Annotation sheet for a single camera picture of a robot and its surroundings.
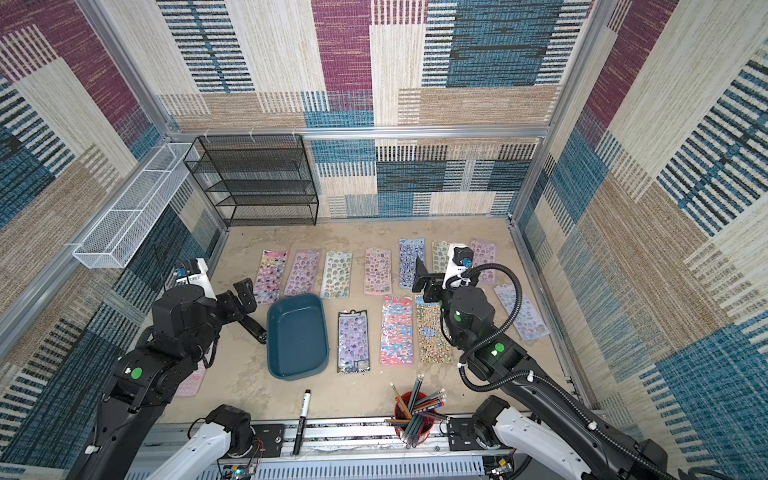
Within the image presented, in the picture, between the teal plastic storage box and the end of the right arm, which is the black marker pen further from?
the end of the right arm

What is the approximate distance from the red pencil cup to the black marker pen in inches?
9.7

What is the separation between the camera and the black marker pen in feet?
2.42

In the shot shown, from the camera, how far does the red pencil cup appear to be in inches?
26.4
